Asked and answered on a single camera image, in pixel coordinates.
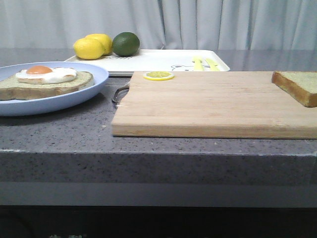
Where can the right yellow plastic utensil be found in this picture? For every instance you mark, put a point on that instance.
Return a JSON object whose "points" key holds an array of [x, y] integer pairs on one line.
{"points": [[212, 64]]}

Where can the yellow lemon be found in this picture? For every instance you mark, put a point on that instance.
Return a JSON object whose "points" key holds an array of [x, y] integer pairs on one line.
{"points": [[105, 40], [88, 48]]}

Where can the rear yellow lemon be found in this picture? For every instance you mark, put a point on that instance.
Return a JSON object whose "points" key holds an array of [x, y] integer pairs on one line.
{"points": [[105, 40]]}

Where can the left yellow plastic utensil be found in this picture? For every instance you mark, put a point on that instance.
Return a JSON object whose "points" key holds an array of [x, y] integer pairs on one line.
{"points": [[197, 60]]}

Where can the light blue plate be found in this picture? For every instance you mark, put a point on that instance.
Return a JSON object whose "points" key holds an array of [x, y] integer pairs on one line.
{"points": [[12, 108]]}

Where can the bread slice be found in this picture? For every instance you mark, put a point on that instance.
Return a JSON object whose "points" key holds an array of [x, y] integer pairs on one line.
{"points": [[11, 88], [301, 85]]}

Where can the white curtain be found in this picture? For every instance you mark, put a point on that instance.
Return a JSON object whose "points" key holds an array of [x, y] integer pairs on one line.
{"points": [[163, 24]]}

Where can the yellow plastic utensil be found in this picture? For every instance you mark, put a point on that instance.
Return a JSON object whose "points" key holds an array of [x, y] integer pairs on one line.
{"points": [[212, 64], [197, 60]]}

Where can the green lime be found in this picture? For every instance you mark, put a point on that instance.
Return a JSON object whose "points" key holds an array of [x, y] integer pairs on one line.
{"points": [[125, 44]]}

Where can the wooden cutting board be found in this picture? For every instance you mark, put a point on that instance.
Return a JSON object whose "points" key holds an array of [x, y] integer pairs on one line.
{"points": [[231, 104]]}

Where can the front yellow lemon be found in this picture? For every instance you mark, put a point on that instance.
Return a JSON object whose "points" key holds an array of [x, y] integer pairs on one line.
{"points": [[88, 48]]}

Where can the white rectangular tray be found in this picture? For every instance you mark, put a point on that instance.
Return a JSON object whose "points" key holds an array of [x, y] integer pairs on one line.
{"points": [[155, 60]]}

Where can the fried egg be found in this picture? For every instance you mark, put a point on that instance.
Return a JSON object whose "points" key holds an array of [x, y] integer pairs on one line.
{"points": [[40, 74]]}

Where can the lemon slice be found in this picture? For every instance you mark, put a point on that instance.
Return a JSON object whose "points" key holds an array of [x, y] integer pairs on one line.
{"points": [[158, 75]]}

